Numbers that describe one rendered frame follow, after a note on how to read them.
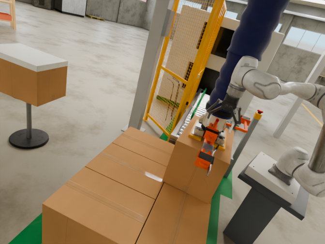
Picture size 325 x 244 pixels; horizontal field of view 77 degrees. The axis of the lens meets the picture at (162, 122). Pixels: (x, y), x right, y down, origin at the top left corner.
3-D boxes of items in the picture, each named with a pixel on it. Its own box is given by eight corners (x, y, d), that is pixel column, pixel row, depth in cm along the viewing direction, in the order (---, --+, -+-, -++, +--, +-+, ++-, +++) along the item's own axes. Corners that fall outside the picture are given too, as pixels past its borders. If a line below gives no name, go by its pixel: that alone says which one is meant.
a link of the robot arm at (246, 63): (225, 80, 112) (237, 88, 101) (237, 51, 105) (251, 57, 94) (241, 83, 116) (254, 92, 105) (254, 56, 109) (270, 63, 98)
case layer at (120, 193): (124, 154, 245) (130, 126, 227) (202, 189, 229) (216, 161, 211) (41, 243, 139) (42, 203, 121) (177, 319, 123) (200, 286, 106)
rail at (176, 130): (196, 96, 437) (199, 87, 429) (199, 97, 436) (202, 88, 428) (166, 147, 234) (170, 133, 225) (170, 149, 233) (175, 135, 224)
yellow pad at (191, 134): (195, 120, 187) (197, 115, 185) (205, 125, 185) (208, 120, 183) (187, 136, 157) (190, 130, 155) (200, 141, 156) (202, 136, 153)
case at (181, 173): (182, 147, 217) (194, 114, 200) (217, 163, 209) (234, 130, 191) (161, 180, 165) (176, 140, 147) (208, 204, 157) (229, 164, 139)
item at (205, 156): (196, 156, 117) (199, 149, 114) (209, 161, 115) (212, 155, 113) (194, 164, 109) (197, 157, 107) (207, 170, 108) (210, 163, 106)
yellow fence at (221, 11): (185, 110, 460) (223, 7, 367) (190, 112, 459) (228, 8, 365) (172, 131, 357) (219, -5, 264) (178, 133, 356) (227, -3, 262)
